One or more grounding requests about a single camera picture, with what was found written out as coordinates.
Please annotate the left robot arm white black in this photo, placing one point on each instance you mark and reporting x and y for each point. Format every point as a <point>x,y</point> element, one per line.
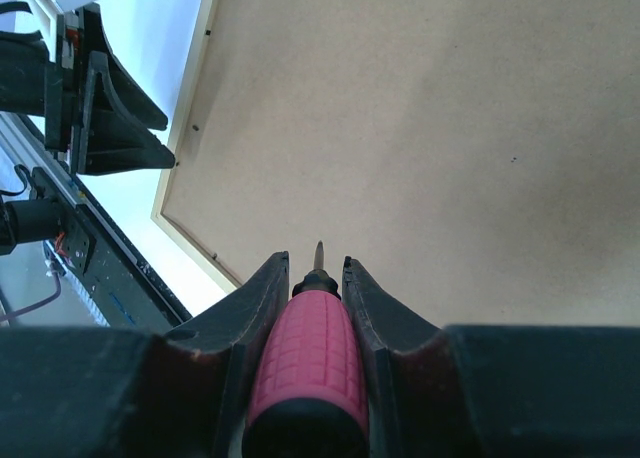
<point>24,57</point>

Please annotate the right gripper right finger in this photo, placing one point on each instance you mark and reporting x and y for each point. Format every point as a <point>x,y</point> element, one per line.
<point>417,405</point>

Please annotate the wooden picture frame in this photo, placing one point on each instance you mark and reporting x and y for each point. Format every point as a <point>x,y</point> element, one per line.
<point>479,157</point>

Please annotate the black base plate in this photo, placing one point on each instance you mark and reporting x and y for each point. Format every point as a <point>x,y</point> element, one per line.
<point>118,279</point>

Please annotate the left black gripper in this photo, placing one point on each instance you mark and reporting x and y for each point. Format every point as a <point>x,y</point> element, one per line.
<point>93,108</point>

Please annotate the red handled screwdriver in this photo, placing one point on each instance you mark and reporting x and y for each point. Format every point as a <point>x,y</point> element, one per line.
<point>309,396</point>

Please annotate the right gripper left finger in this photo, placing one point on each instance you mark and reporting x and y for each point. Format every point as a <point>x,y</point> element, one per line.
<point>201,372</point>

